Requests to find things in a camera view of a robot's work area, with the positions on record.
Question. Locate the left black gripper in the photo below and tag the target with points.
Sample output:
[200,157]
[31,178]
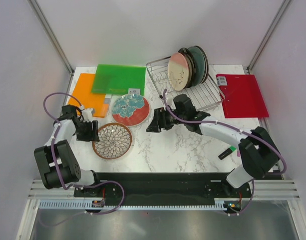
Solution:
[92,136]

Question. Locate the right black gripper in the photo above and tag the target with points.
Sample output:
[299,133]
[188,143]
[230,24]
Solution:
[159,121]

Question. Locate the brown floral pattern plate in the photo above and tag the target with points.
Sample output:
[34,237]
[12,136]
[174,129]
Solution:
[115,140]

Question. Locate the red blue flower plate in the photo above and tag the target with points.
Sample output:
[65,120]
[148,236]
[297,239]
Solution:
[130,110]

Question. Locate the pink beige leaf plate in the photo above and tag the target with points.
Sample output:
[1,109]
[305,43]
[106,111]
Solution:
[177,71]

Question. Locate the dark red rimmed beige plate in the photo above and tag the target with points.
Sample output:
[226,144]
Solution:
[188,72]

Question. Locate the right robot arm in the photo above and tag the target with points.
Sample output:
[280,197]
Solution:
[257,150]

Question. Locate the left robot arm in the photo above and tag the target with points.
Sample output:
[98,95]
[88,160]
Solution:
[56,162]

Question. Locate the orange plastic folder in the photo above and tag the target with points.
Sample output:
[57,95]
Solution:
[82,91]

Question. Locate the green plastic folder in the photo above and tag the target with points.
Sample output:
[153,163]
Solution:
[119,79]

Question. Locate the black green highlighter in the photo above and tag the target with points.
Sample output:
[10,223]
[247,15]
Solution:
[226,153]

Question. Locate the black gold rimmed plate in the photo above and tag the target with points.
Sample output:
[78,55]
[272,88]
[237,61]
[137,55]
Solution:
[183,51]

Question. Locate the teal green plate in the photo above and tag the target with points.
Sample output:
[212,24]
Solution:
[199,64]

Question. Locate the dark striped plate behind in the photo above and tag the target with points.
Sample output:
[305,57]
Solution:
[206,64]

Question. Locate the red plastic folder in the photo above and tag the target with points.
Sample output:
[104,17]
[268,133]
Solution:
[243,98]

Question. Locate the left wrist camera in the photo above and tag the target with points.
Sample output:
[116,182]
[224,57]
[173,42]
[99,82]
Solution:
[87,114]

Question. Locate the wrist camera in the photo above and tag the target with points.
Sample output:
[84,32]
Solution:
[169,101]
[87,114]

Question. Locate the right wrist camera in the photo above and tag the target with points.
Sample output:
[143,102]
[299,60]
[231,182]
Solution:
[169,101]

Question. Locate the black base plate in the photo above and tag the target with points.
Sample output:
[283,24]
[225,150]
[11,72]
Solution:
[163,188]

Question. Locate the white cable duct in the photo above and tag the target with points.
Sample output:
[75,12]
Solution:
[61,204]

